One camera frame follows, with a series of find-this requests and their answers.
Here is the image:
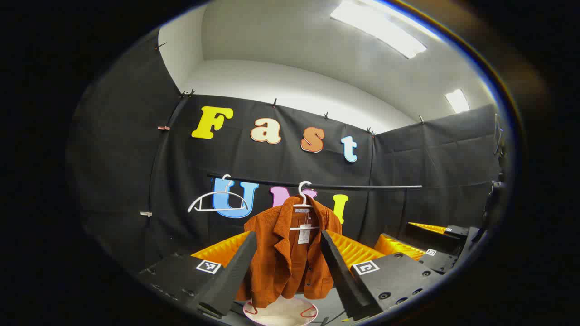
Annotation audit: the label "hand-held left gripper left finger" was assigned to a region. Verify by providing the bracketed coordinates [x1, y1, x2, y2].
[136, 230, 259, 320]

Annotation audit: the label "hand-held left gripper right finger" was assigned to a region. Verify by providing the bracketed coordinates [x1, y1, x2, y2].
[319, 229, 444, 321]

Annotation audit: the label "orange corduroy jacket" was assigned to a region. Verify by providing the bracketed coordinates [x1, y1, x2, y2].
[236, 195, 343, 308]

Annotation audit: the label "white laundry hamper red handles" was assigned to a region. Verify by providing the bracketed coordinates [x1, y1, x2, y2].
[242, 294, 319, 326]

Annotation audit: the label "white plastic clothes hanger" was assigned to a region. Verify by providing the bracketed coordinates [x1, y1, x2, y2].
[289, 180, 321, 230]
[188, 174, 250, 213]

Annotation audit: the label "small ceiling light panel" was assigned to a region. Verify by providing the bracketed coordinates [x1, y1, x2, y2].
[445, 89, 471, 114]

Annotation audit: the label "black backdrop cloth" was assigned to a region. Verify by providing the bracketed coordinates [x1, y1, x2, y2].
[66, 28, 506, 290]

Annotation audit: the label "row of black cloth clips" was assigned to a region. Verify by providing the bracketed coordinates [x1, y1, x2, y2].
[154, 42, 426, 136]

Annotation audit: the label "large ceiling light panel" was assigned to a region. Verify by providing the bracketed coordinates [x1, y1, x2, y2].
[330, 0, 427, 59]

